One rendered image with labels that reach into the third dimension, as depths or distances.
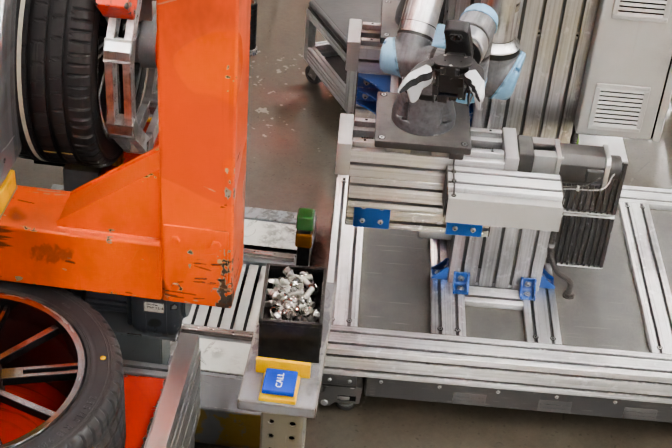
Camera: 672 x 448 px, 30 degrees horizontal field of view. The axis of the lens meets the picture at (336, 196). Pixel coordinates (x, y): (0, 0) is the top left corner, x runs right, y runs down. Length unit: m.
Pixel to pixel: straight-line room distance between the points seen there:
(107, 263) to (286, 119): 1.76
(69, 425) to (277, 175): 1.76
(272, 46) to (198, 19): 2.48
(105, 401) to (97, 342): 0.18
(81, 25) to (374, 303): 1.09
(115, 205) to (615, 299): 1.45
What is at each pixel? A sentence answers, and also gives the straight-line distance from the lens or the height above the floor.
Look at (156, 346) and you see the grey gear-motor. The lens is 3.22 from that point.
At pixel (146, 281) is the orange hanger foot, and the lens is 2.82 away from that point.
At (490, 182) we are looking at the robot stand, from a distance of 2.92.
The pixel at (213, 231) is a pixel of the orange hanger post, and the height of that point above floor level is 0.74.
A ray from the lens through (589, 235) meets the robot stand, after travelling 3.42.
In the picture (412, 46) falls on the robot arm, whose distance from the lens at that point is 2.56.
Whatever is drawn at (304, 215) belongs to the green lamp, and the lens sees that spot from 2.88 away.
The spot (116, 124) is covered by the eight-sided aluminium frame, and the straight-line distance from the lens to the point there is 2.99.
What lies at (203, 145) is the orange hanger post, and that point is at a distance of 2.58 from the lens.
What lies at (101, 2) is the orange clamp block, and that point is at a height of 1.08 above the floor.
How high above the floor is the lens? 2.38
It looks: 36 degrees down
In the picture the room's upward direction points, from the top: 5 degrees clockwise
